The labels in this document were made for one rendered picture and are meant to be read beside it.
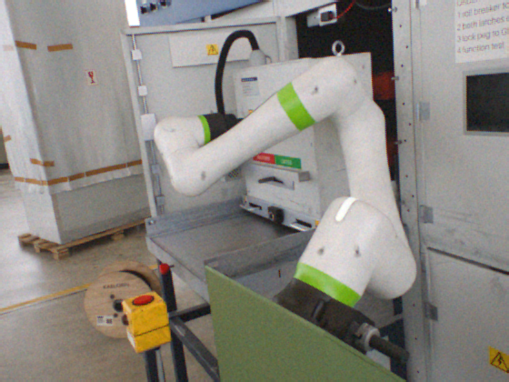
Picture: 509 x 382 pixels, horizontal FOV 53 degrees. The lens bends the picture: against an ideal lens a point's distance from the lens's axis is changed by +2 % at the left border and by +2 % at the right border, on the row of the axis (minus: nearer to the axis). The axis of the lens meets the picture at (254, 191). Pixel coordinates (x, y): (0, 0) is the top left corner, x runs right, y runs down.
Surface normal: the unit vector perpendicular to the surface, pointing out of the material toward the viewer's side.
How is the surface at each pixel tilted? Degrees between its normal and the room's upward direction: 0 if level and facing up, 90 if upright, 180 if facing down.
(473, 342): 90
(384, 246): 98
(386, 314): 90
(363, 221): 65
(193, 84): 90
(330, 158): 90
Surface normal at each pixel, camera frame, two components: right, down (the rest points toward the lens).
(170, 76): 0.28, 0.18
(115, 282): -0.01, 0.22
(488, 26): -0.88, 0.20
